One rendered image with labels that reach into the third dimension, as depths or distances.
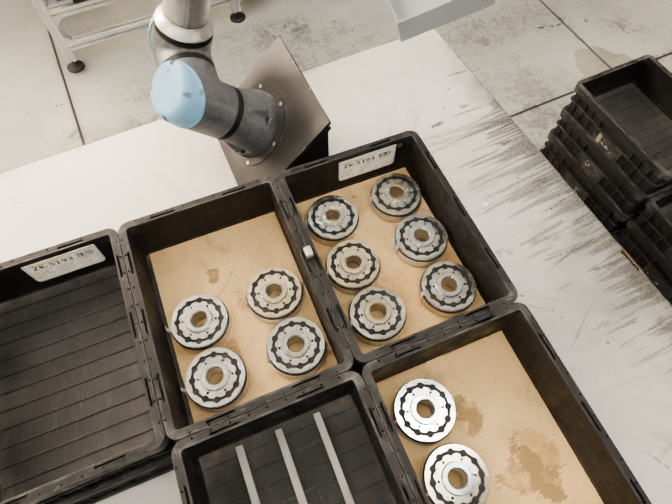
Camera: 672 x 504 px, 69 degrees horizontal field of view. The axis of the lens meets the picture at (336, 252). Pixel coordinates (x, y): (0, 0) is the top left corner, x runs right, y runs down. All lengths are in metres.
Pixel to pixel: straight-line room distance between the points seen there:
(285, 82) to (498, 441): 0.82
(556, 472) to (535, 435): 0.06
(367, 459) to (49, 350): 0.59
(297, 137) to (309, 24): 1.75
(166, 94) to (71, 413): 0.60
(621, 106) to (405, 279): 1.17
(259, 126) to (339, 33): 1.68
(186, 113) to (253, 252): 0.29
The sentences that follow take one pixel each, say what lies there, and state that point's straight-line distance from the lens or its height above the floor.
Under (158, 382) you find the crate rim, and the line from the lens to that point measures 0.83.
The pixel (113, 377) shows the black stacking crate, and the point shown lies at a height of 0.83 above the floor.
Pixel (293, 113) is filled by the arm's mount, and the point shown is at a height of 0.90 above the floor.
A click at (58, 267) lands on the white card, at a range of 1.03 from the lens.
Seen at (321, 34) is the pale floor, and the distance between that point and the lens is 2.72.
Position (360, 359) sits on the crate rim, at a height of 0.93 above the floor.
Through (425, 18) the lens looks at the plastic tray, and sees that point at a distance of 1.11.
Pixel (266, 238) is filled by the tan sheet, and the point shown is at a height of 0.83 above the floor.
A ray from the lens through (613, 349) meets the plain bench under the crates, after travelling 1.18.
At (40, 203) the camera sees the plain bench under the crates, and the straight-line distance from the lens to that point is 1.38.
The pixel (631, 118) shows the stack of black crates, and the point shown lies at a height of 0.49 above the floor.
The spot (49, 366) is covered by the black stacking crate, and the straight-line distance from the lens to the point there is 1.02.
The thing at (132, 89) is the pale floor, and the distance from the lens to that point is 2.61.
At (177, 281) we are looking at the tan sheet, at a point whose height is 0.83.
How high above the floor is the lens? 1.69
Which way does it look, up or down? 62 degrees down
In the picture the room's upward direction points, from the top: straight up
